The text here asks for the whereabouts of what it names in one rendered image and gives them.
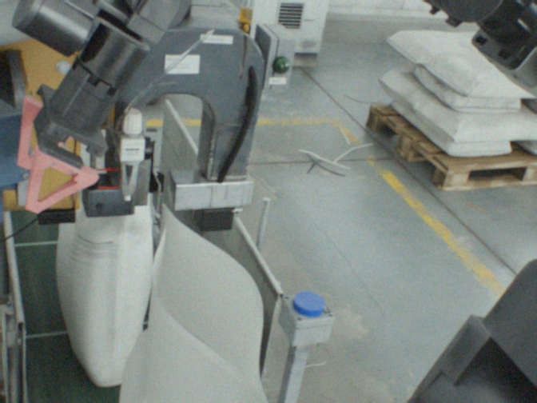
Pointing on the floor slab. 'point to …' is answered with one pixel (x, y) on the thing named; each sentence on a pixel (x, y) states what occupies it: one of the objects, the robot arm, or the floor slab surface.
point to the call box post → (293, 373)
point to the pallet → (452, 168)
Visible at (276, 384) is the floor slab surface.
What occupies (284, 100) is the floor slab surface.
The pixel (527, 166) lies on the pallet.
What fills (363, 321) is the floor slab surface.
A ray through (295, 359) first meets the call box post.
